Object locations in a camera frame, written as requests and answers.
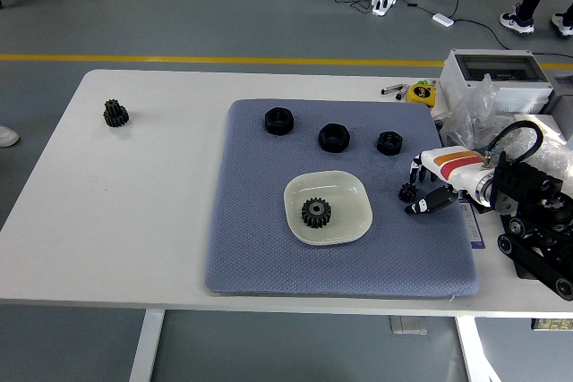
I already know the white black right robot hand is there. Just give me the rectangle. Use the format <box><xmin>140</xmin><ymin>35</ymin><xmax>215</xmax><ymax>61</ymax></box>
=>
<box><xmin>405</xmin><ymin>148</ymin><xmax>488</xmax><ymax>216</ymax></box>

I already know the small black gear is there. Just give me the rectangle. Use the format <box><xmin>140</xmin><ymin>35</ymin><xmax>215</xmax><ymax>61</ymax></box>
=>
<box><xmin>398</xmin><ymin>182</ymin><xmax>419</xmax><ymax>203</ymax></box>

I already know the large black gear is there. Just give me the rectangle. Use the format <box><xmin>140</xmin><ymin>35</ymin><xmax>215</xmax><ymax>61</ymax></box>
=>
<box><xmin>301</xmin><ymin>197</ymin><xmax>332</xmax><ymax>231</ymax></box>

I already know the small black hex nut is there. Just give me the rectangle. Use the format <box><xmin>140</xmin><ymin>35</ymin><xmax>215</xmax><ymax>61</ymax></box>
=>
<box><xmin>375</xmin><ymin>130</ymin><xmax>404</xmax><ymax>157</ymax></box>

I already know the white cardboard box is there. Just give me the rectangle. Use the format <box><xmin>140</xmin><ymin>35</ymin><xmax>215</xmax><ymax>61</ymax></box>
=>
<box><xmin>512</xmin><ymin>113</ymin><xmax>573</xmax><ymax>141</ymax></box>

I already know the large black hex nut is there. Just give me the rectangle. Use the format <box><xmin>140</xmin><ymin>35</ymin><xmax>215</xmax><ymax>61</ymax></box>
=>
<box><xmin>262</xmin><ymin>106</ymin><xmax>295</xmax><ymax>137</ymax></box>
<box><xmin>318</xmin><ymin>123</ymin><xmax>351</xmax><ymax>153</ymax></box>

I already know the clear plastic bag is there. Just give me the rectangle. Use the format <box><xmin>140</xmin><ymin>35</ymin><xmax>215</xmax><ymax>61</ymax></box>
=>
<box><xmin>440</xmin><ymin>72</ymin><xmax>516</xmax><ymax>153</ymax></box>

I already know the purple-edged label card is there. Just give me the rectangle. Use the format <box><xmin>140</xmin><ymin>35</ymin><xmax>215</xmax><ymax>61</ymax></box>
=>
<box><xmin>458</xmin><ymin>199</ymin><xmax>487</xmax><ymax>251</ymax></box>

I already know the yellow tape measure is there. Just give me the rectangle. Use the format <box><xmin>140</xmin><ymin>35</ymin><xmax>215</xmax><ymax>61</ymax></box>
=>
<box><xmin>406</xmin><ymin>80</ymin><xmax>438</xmax><ymax>108</ymax></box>

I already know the bubble wrap bag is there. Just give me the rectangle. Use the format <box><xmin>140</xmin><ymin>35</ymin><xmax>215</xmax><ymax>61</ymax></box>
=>
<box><xmin>509</xmin><ymin>126</ymin><xmax>573</xmax><ymax>166</ymax></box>

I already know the white square dish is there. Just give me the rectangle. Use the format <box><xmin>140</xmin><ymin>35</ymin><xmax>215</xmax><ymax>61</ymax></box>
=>
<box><xmin>284</xmin><ymin>169</ymin><xmax>374</xmax><ymax>247</ymax></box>

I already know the grey metal case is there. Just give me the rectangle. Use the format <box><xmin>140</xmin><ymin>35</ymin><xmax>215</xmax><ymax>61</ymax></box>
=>
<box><xmin>539</xmin><ymin>75</ymin><xmax>573</xmax><ymax>115</ymax></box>

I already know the white power strip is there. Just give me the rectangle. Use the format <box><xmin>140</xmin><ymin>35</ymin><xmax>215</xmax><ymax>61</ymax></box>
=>
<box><xmin>371</xmin><ymin>0</ymin><xmax>400</xmax><ymax>16</ymax></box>

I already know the white table leg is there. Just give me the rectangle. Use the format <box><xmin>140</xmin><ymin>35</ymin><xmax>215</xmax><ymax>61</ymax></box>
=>
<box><xmin>455</xmin><ymin>317</ymin><xmax>499</xmax><ymax>382</ymax></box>
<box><xmin>128</xmin><ymin>310</ymin><xmax>166</xmax><ymax>382</ymax></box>

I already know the blue-grey textured mat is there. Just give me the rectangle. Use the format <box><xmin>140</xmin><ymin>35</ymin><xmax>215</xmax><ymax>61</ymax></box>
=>
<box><xmin>203</xmin><ymin>98</ymin><xmax>480</xmax><ymax>298</ymax></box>

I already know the black double gear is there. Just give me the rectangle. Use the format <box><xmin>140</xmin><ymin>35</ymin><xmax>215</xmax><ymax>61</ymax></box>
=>
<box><xmin>103</xmin><ymin>98</ymin><xmax>130</xmax><ymax>129</ymax></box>

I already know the person's white shoe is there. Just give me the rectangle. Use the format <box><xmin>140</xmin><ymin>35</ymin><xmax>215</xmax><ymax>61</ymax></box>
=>
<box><xmin>0</xmin><ymin>125</ymin><xmax>21</xmax><ymax>149</ymax></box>

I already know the grey electrical enclosure box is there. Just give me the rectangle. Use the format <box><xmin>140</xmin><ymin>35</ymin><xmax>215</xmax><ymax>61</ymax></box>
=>
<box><xmin>438</xmin><ymin>48</ymin><xmax>557</xmax><ymax>115</ymax></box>

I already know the black floor cable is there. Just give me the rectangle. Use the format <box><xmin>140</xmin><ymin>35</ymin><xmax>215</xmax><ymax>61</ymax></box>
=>
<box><xmin>451</xmin><ymin>18</ymin><xmax>516</xmax><ymax>51</ymax></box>

